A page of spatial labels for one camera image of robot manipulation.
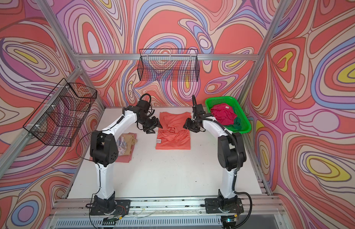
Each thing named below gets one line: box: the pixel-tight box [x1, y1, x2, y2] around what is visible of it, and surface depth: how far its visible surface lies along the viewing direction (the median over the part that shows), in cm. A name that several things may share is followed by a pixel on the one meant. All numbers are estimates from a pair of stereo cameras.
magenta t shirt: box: [210, 103, 238, 126], surface depth 110 cm
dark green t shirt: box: [229, 115, 242, 131], surface depth 106 cm
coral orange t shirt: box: [155, 111, 192, 150], surface depth 100 cm
